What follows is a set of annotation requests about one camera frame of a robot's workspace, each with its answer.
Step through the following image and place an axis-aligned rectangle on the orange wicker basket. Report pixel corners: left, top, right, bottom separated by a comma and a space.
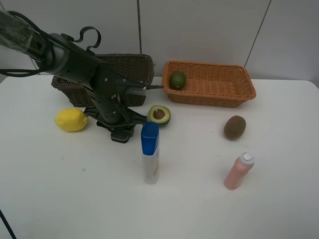
162, 60, 256, 108

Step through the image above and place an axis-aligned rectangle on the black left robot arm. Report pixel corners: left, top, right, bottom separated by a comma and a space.
0, 11, 147, 131

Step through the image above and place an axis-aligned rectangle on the brown kiwi fruit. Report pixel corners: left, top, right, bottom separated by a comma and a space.
223, 116, 246, 140

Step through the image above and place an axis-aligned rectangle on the black whiteboard eraser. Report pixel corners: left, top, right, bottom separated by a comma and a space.
111, 125, 135, 143

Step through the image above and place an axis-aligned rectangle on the dark brown wicker basket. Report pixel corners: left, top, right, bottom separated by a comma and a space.
51, 54, 154, 108

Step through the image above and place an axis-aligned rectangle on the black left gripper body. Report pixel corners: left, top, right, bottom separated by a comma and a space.
84, 89, 147, 132

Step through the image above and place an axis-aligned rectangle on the blue capped white bottle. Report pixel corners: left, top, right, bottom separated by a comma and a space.
141, 121, 160, 184

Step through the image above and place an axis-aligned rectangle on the pink spray bottle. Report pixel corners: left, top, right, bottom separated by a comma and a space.
224, 152, 255, 190

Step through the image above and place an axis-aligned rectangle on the dark green lime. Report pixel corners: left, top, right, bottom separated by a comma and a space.
169, 71, 186, 91

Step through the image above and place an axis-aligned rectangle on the yellow lemon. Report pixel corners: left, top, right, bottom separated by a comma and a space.
55, 108, 88, 132

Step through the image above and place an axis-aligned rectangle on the halved avocado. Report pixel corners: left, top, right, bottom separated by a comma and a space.
148, 105, 171, 127

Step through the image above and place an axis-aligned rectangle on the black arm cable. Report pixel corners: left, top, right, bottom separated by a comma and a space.
0, 11, 165, 92

